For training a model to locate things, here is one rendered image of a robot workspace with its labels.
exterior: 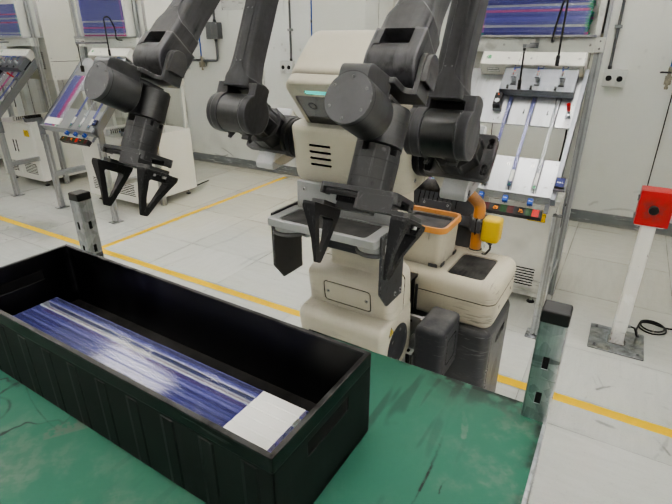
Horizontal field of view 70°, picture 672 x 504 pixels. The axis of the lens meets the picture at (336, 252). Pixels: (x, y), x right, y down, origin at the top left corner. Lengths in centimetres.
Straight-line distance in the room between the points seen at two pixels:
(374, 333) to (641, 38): 349
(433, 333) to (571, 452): 104
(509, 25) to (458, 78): 198
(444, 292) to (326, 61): 66
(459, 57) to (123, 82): 51
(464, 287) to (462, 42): 65
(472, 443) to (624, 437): 164
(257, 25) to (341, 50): 20
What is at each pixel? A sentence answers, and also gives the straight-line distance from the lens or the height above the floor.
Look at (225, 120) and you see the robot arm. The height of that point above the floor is 123.
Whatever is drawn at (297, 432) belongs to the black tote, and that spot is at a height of 106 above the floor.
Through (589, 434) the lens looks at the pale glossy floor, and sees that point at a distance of 218.
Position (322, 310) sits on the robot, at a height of 80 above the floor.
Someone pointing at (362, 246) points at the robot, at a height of 103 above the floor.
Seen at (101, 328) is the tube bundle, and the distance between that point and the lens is 77.
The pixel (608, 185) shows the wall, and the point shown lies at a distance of 434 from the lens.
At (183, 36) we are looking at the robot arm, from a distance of 90.
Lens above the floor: 137
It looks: 24 degrees down
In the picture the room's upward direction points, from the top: straight up
